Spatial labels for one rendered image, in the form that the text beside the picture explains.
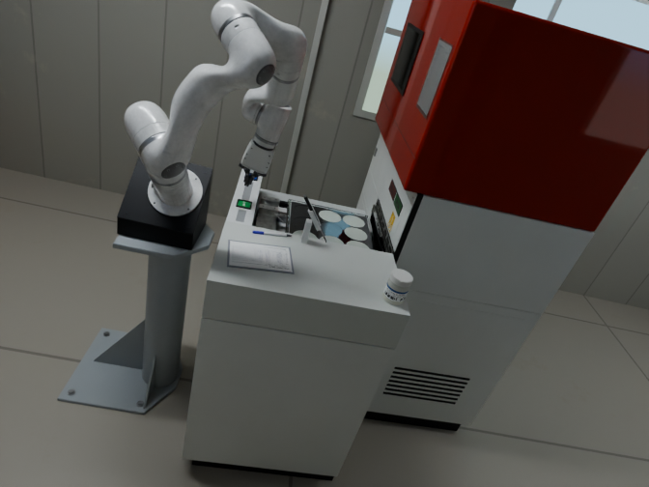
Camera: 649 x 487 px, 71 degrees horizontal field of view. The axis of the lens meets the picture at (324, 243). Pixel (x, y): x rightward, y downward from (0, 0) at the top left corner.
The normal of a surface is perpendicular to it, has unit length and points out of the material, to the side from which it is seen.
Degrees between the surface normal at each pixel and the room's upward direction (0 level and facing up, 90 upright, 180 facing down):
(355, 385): 90
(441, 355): 90
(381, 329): 90
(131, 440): 0
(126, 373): 0
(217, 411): 90
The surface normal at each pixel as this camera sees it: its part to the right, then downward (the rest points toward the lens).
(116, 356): -0.01, 0.52
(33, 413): 0.24, -0.83
